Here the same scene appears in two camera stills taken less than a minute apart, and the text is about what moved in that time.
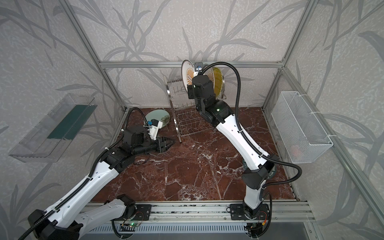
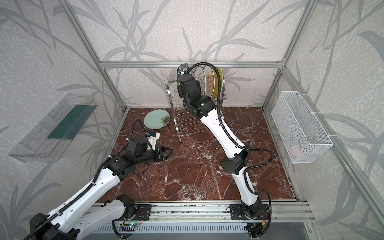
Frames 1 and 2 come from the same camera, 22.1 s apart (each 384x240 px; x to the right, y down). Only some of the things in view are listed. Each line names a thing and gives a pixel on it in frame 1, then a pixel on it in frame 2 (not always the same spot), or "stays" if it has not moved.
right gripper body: (201, 81) → (184, 79)
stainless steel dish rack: (187, 119) stays
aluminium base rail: (283, 211) stays
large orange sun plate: (210, 73) stays
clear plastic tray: (51, 138) stays
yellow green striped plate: (218, 81) stays
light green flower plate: (162, 115) stays
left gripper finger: (163, 142) → (164, 151)
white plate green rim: (272, 174) → (179, 70)
